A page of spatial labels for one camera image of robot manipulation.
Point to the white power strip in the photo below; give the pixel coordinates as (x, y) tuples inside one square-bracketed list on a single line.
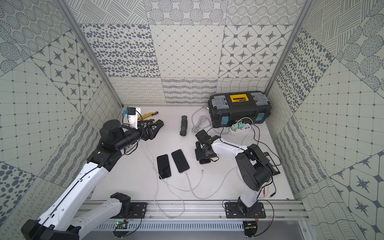
[(245, 128)]

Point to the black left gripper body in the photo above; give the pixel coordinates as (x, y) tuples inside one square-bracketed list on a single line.
[(144, 131)]

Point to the black plastic toolbox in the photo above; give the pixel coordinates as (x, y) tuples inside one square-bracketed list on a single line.
[(227, 109)]

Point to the teal USB charger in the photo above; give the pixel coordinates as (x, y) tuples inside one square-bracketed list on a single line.
[(240, 125)]

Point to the black terminal board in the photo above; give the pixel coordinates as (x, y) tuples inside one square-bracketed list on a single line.
[(272, 164)]

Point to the light green USB charger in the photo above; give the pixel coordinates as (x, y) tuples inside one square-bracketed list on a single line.
[(234, 127)]

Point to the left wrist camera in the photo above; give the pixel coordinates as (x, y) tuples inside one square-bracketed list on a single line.
[(132, 120)]

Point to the pink case phone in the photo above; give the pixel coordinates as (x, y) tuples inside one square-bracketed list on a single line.
[(204, 161)]

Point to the black ribbed handle tube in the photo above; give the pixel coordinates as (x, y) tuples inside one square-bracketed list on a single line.
[(184, 126)]

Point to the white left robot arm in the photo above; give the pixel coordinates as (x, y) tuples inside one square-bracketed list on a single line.
[(59, 221)]

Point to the black phone on table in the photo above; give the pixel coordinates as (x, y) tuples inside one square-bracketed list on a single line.
[(164, 168)]

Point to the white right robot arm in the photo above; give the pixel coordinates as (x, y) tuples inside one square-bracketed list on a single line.
[(255, 168)]

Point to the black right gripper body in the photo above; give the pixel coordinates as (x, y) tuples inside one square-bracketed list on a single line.
[(201, 153)]

